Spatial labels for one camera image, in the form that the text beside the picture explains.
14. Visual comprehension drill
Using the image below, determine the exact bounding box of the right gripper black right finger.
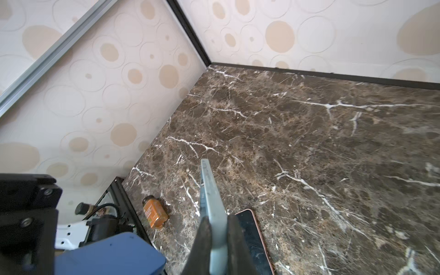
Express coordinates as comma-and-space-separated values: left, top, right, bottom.
227, 215, 259, 275

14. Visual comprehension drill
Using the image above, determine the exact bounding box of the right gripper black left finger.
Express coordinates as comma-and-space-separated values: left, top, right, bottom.
181, 217, 212, 275

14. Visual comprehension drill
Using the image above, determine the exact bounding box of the light blue phone case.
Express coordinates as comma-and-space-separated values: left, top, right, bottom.
200, 159, 228, 275

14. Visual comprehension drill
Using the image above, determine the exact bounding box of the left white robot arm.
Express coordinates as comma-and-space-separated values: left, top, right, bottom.
55, 221, 89, 250

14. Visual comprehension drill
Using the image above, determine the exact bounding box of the black smartphone on table centre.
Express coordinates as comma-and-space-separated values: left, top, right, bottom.
236, 209, 275, 275

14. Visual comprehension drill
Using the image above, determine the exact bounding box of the small orange brown bottle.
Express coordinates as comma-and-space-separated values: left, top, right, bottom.
142, 195, 169, 229

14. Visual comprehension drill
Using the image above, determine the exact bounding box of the black round knob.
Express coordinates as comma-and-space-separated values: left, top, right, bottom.
74, 202, 96, 216

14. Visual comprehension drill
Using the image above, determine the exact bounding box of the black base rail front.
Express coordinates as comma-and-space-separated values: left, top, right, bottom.
79, 176, 151, 247

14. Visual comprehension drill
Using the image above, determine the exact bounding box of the black corner frame post left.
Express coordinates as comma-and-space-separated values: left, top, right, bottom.
166, 0, 212, 66

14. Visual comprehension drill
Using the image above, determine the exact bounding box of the silver aluminium rail left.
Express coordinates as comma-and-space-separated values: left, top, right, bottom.
1, 1, 118, 115

